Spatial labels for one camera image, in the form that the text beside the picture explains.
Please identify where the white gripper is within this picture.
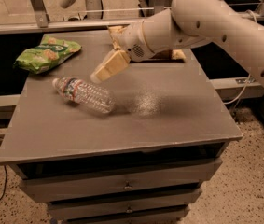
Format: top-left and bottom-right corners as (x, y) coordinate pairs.
(90, 21), (154, 83)

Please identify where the clear plastic water bottle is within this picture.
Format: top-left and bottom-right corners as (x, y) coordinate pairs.
(52, 77), (115, 114)

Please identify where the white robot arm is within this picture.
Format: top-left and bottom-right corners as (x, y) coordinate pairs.
(90, 0), (264, 88)

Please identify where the brown and yellow chip bag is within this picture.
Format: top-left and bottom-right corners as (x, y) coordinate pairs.
(145, 38), (186, 60)

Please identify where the green snack bag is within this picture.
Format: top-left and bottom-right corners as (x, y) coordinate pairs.
(14, 35), (81, 74)

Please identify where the grey drawer cabinet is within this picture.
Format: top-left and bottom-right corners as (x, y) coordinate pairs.
(0, 31), (242, 224)

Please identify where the grey metal railing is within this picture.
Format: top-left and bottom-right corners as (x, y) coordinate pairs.
(0, 0), (264, 35)

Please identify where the white cable by cabinet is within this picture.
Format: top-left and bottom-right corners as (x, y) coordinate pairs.
(223, 73), (252, 105)

